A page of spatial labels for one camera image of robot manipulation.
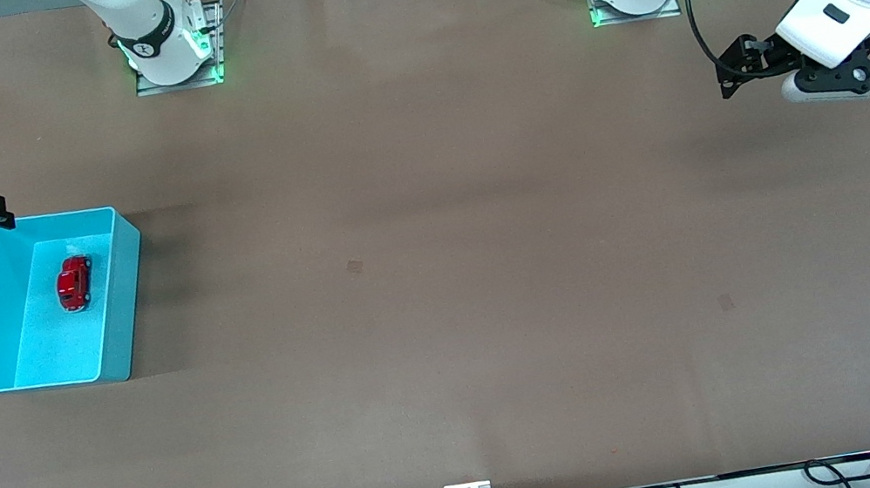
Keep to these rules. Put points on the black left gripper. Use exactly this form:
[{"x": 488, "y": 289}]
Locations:
[{"x": 768, "y": 58}]

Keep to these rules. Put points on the red beetle toy car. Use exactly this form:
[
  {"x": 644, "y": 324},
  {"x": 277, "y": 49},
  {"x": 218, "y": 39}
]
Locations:
[{"x": 75, "y": 285}]

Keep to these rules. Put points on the blue plastic box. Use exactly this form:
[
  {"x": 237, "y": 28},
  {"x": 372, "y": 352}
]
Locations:
[{"x": 47, "y": 353}]

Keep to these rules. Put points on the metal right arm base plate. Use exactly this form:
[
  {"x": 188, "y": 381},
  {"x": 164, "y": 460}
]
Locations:
[{"x": 216, "y": 42}]

